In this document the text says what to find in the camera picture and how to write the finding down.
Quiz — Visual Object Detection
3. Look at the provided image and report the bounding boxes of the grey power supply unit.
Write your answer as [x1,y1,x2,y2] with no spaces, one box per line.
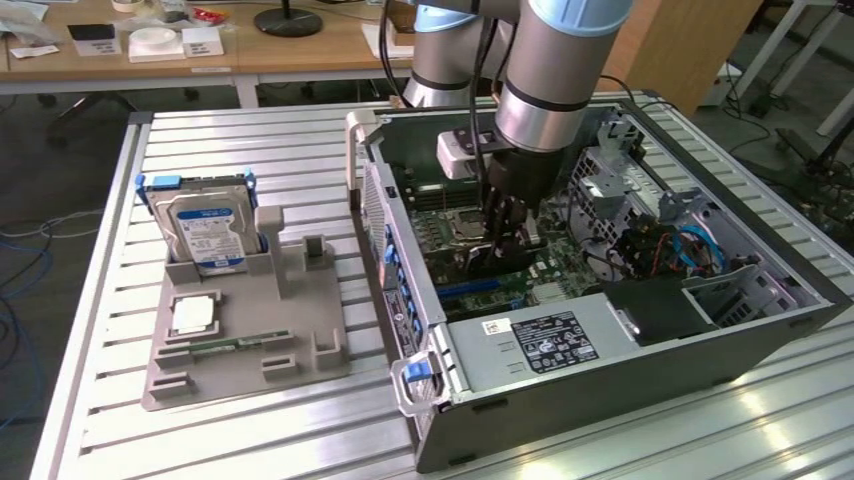
[444,292,642,394]

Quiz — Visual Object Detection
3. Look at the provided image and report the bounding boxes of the black cable behind case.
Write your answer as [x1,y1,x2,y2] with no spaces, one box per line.
[596,74,675,109]

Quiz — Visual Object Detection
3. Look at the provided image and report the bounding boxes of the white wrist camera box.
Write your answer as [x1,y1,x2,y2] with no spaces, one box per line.
[433,130,499,180]

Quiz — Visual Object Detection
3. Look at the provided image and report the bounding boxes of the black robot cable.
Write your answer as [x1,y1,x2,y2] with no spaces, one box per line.
[376,0,499,169]

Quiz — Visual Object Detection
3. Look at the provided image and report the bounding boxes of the CPU socket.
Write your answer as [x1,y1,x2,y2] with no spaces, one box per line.
[447,207,488,246]

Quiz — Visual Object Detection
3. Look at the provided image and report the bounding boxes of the hard disk in blue caddy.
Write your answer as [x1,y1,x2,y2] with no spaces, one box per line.
[135,169,261,277]

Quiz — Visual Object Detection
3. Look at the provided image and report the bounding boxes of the silver metal drive cage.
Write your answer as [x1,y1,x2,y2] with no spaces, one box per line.
[570,119,702,241]

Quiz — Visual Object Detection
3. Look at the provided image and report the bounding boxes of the black plastic air duct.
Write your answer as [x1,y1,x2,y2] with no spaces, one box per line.
[603,274,722,349]

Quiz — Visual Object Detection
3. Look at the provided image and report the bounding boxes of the silver CPU chip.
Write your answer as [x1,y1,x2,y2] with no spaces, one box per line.
[171,298,216,333]

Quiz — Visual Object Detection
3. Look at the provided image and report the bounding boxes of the green RAM stick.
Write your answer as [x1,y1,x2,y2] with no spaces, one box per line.
[185,335,281,352]

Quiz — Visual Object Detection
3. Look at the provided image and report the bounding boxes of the black round lamp base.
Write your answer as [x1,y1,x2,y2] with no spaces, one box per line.
[252,0,324,38]

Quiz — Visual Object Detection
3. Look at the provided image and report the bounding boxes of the white desk frame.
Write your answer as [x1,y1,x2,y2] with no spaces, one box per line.
[730,0,854,136]

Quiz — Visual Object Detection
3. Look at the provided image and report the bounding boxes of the wooden desk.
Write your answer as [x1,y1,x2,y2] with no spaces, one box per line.
[0,0,602,96]

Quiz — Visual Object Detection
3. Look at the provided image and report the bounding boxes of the blue expansion slot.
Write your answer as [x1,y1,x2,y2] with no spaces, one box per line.
[436,278,501,299]

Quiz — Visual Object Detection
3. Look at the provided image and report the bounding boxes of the wooden cabinet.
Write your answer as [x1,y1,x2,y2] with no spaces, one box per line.
[592,0,766,114]

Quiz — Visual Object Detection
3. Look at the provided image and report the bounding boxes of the installed black RAM sticks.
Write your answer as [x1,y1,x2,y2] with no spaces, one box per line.
[429,244,472,274]

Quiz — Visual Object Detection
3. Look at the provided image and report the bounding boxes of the red wire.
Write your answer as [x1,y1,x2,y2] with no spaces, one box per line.
[650,233,676,271]

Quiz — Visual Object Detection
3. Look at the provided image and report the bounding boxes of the graphics card with metal bracket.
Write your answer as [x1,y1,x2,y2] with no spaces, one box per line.
[459,242,535,276]

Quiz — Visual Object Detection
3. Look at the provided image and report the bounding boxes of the blue floor cable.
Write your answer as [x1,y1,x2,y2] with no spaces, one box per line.
[0,234,52,431]

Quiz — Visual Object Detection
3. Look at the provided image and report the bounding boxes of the white stacked papers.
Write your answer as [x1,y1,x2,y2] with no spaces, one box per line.
[361,22,416,60]

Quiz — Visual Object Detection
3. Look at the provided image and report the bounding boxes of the brown cardboard box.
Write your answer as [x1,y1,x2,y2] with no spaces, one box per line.
[385,0,420,34]

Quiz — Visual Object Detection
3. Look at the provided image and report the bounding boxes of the black chair base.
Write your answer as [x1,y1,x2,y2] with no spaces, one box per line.
[36,84,201,149]

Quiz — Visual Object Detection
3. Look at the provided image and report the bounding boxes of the white labelled box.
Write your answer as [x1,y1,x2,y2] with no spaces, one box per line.
[180,27,225,59]

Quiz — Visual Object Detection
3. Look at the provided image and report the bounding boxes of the green motherboard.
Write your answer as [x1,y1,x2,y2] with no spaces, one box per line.
[399,177,612,321]

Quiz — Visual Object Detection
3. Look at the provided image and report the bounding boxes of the blue wire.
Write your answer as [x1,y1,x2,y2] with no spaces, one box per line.
[670,224,728,277]

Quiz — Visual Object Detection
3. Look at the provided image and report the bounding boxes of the grey parts rack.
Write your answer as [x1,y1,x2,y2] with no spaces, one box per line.
[139,204,355,413]

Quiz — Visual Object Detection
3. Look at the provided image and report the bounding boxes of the white box with black top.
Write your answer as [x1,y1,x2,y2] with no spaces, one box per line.
[65,23,123,57]

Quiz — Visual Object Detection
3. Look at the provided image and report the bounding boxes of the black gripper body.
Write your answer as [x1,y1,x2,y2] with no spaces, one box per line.
[483,146,560,209]

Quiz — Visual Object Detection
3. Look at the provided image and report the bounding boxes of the black open PC case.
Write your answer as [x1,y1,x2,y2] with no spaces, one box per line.
[343,97,854,475]

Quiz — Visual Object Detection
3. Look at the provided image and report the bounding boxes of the white tape roll on box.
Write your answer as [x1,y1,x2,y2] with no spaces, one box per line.
[127,27,187,64]

